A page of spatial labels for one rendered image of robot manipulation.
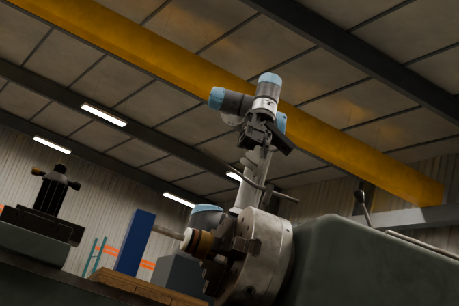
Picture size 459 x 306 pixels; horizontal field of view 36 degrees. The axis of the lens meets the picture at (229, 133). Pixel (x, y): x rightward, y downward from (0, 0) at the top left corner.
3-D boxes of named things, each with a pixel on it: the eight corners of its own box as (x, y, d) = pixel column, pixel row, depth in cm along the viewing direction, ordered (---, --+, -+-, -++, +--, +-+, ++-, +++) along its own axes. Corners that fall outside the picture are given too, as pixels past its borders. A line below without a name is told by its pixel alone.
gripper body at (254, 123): (235, 148, 208) (242, 117, 214) (261, 158, 209) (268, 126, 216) (244, 136, 201) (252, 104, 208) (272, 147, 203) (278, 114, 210)
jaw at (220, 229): (238, 256, 215) (240, 229, 225) (245, 246, 212) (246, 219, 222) (205, 244, 213) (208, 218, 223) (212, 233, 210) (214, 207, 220)
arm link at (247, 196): (216, 242, 270) (253, 105, 272) (253, 252, 268) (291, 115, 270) (212, 244, 258) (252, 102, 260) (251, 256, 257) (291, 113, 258)
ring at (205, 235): (216, 237, 215) (188, 227, 214) (225, 233, 207) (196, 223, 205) (207, 266, 212) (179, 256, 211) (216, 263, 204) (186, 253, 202)
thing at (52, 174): (66, 190, 213) (70, 182, 214) (68, 185, 206) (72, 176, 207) (40, 182, 212) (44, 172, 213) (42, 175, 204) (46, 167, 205)
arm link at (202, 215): (184, 238, 269) (195, 205, 273) (217, 248, 267) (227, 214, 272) (182, 231, 258) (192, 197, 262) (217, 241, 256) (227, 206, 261)
